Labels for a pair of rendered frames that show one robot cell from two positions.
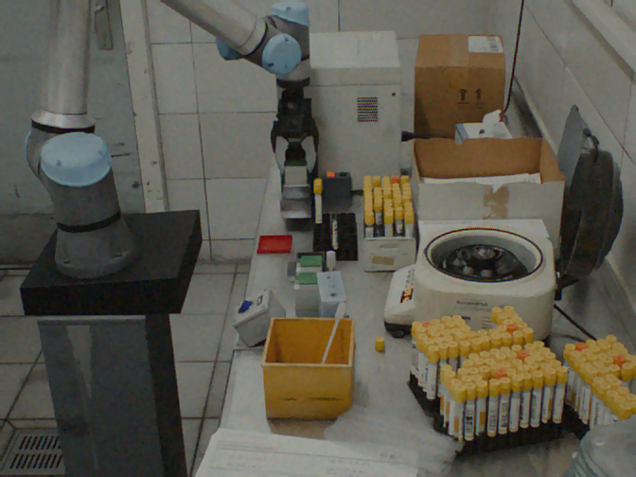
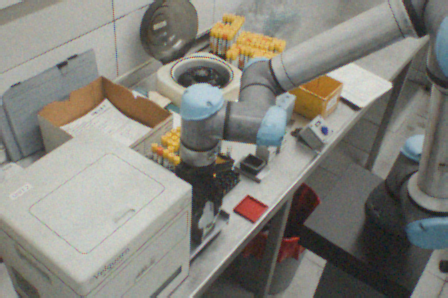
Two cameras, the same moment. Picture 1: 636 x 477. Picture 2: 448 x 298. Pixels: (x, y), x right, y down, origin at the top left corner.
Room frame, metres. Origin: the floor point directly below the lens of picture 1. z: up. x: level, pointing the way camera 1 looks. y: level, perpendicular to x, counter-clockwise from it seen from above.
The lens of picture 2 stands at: (2.53, 0.43, 1.82)
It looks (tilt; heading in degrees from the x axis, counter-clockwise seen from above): 42 degrees down; 210
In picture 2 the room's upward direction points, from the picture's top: 5 degrees clockwise
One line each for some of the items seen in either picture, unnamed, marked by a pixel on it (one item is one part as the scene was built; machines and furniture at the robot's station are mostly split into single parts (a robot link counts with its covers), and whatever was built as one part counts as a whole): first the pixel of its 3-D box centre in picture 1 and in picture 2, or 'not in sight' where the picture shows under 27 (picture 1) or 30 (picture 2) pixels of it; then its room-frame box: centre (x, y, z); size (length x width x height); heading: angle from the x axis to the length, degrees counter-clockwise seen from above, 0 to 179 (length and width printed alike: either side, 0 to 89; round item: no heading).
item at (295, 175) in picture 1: (296, 176); (200, 220); (1.92, 0.03, 0.96); 0.05 x 0.04 x 0.06; 87
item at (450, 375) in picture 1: (449, 404); not in sight; (1.11, -0.18, 0.94); 0.02 x 0.02 x 0.11
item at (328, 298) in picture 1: (331, 311); (281, 114); (1.40, -0.02, 0.92); 0.10 x 0.07 x 0.10; 4
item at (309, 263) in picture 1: (309, 275); (265, 149); (1.56, 0.01, 0.91); 0.05 x 0.04 x 0.07; 87
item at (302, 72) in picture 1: (291, 68); (200, 149); (1.94, 0.04, 1.19); 0.08 x 0.08 x 0.05
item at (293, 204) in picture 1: (297, 186); (193, 235); (1.94, 0.03, 0.92); 0.21 x 0.07 x 0.05; 177
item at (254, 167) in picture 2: (310, 266); (252, 166); (1.62, 0.01, 0.89); 0.09 x 0.05 x 0.04; 89
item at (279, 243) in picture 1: (274, 243); (251, 208); (1.75, 0.08, 0.88); 0.07 x 0.07 x 0.01; 87
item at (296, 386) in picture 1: (310, 367); (314, 95); (1.23, 0.01, 0.92); 0.13 x 0.13 x 0.10; 85
